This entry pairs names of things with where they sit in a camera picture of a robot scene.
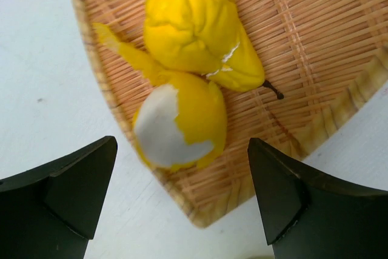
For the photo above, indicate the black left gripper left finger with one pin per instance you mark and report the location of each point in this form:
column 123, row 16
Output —
column 52, row 211

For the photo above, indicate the yellow peeled fake lemon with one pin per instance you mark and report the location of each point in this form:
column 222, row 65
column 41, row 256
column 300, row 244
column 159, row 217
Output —
column 182, row 122

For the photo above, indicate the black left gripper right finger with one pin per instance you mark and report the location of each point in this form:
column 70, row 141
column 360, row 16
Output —
column 307, row 213

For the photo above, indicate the yellow fake pear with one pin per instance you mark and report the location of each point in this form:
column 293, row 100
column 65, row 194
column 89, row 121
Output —
column 205, row 37

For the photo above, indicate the woven bamboo fruit bowl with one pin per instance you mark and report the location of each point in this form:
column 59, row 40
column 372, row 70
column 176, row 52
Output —
column 328, row 58

